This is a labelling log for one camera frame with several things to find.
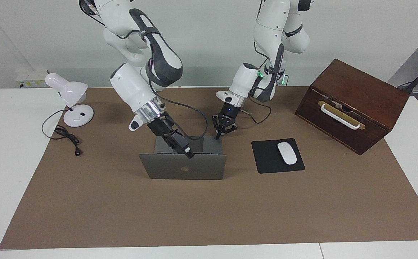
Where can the white power strip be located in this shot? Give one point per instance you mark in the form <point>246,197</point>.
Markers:
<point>28,77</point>

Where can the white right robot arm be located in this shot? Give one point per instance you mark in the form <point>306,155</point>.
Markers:
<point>133,90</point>

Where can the white computer mouse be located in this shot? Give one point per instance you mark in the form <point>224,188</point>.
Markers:
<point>287,153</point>

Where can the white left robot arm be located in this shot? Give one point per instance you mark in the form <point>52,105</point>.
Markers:
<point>270,21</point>

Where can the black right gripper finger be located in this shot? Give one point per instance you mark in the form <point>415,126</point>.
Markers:
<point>177,146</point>
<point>186,145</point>

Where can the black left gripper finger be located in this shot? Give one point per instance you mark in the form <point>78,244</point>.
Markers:
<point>231,127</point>
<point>218,126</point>

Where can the white desk lamp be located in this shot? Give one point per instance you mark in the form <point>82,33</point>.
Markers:
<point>79,117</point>

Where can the black mouse pad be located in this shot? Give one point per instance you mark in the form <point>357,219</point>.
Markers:
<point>266,158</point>

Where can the brown table mat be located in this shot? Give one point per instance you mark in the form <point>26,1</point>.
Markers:
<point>208,216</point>

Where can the dark brown wooden box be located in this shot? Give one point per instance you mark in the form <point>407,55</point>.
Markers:
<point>367,104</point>

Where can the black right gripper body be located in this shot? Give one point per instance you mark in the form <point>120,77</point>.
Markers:
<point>163,127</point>

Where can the silver apple laptop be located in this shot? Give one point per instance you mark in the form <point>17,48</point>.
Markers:
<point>165,169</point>

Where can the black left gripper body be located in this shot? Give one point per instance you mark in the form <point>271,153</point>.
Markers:
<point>228,113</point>

